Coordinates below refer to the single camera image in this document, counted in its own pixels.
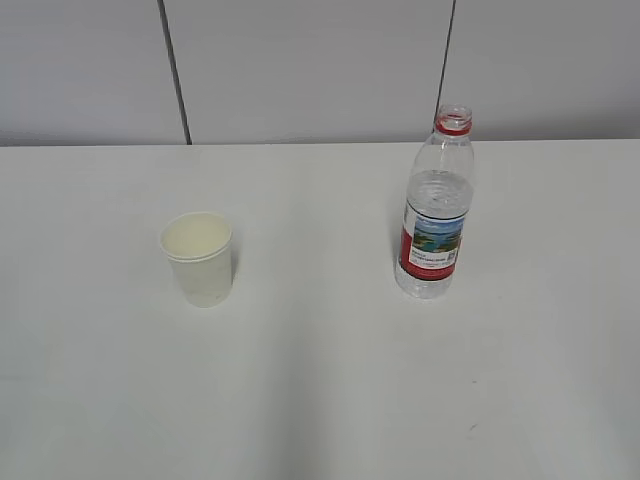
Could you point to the white paper cup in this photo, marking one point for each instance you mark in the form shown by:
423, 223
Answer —
198, 248

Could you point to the clear plastic water bottle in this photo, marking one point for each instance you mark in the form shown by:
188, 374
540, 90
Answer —
439, 195

